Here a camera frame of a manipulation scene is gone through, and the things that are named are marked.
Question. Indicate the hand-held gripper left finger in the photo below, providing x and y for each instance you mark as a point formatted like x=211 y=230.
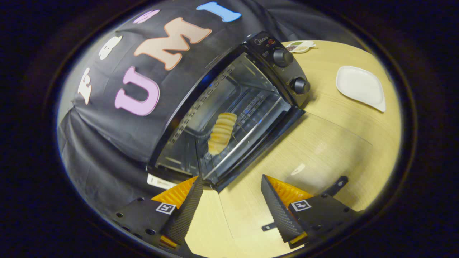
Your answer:
x=188 y=211

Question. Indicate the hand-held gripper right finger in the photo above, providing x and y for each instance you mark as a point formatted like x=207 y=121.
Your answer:
x=276 y=211

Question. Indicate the sliced spiral potato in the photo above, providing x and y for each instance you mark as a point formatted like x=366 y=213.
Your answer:
x=221 y=132

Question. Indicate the black toaster oven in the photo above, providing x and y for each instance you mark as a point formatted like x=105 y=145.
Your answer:
x=287 y=75

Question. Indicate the white plastic box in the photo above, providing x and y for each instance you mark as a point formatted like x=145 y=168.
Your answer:
x=159 y=181

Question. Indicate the white square plate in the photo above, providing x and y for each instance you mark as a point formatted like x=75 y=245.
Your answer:
x=360 y=86

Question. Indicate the white divided condiment tray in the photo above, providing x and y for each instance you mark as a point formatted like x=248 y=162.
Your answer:
x=300 y=46

